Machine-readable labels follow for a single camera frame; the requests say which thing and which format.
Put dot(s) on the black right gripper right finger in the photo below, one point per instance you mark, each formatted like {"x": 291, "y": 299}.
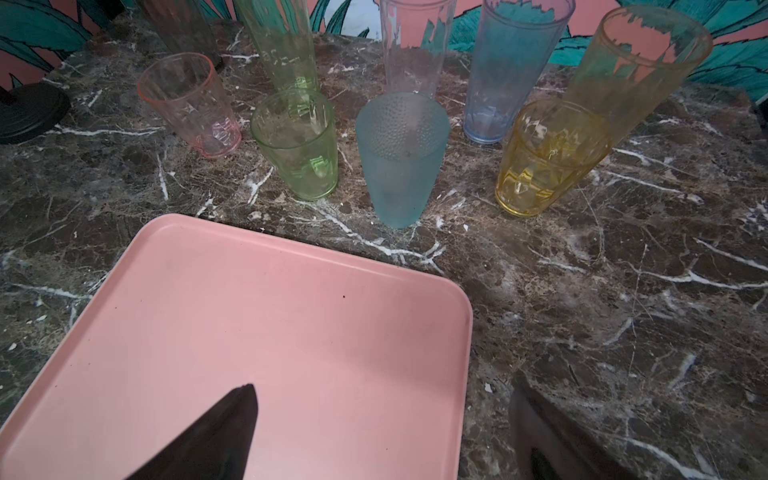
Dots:
{"x": 549, "y": 445}

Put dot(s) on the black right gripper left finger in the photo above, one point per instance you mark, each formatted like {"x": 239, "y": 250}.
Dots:
{"x": 215, "y": 446}

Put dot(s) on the tall smoky grey glass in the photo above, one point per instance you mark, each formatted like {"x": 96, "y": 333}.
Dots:
{"x": 182, "y": 27}

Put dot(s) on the tall green glass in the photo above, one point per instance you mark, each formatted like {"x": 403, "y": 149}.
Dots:
{"x": 281, "y": 33}

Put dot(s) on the tall clear glass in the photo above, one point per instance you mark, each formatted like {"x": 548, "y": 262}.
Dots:
{"x": 415, "y": 36}

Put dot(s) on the pink plastic tray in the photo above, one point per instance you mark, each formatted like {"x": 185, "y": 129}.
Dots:
{"x": 360, "y": 367}

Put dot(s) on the short yellow glass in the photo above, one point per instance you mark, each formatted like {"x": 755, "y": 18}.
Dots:
{"x": 554, "y": 144}

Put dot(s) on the short green glass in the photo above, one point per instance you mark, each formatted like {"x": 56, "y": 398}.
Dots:
{"x": 295, "y": 130}

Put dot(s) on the frosted teal cup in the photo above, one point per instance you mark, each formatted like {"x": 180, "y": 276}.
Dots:
{"x": 402, "y": 139}

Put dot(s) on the short pink glass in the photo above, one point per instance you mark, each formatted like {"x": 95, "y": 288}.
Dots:
{"x": 187, "y": 92}

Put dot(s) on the black microphone stand base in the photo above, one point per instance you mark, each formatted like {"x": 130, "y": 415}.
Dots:
{"x": 31, "y": 110}

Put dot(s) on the tall yellow glass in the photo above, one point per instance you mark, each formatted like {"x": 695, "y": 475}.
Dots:
{"x": 637, "y": 57}

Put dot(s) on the tall blue glass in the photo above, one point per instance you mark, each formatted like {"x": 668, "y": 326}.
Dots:
{"x": 514, "y": 42}

